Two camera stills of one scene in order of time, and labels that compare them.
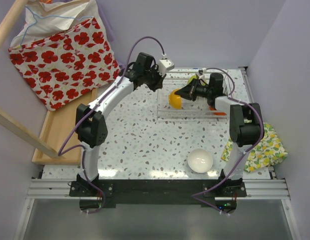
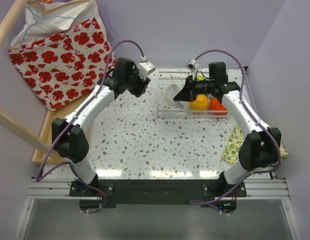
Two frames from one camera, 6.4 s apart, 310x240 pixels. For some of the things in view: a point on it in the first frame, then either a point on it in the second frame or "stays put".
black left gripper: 158,81 -> 140,85
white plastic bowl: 200,160 -> 171,91
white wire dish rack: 198,108 stays put
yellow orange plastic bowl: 175,100 -> 201,103
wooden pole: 6,24 stays put
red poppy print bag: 61,66 stays put
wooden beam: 5,119 stays put
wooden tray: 59,130 stays put
